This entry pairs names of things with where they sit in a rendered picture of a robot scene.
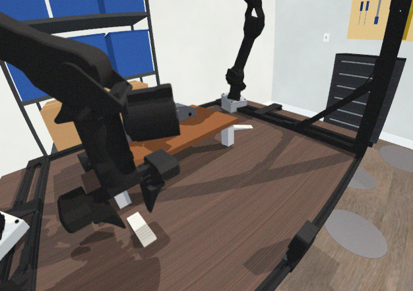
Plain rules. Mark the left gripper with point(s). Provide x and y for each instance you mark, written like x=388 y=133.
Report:
x=116 y=173

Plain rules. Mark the brown wooden stand with white legs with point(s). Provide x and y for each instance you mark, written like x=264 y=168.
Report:
x=193 y=130

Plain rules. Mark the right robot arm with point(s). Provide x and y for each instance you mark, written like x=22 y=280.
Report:
x=253 y=26

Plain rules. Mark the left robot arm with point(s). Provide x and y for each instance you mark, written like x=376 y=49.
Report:
x=76 y=74

